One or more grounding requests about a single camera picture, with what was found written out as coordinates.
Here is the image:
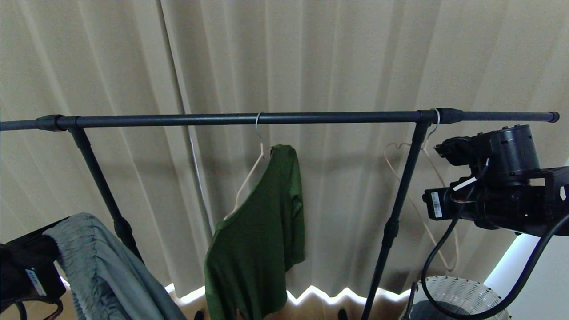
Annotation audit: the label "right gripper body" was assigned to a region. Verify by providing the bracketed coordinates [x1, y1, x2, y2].
[421, 184, 488, 229]

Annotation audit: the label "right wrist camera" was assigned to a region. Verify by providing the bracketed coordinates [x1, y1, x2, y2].
[433, 133, 492, 168]

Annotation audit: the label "pale grey shorts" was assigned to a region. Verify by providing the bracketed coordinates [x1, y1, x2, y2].
[43, 212, 187, 320]

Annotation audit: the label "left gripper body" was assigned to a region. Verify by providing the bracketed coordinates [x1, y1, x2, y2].
[0, 242, 67, 312]

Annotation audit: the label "green long-sleeved shirt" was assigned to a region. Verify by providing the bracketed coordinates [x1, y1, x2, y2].
[204, 144, 306, 320]

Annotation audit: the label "black clothes rack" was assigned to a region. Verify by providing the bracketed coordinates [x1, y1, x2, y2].
[0, 108, 560, 320]

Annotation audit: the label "pink clothes hanger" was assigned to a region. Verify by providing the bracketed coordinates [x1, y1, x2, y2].
[384, 109, 459, 272]
[222, 112, 272, 221]

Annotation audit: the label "beige curtain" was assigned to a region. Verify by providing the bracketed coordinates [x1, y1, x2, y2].
[0, 0, 569, 307]

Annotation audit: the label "white laundry basket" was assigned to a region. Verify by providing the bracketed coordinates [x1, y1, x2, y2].
[402, 276, 512, 320]

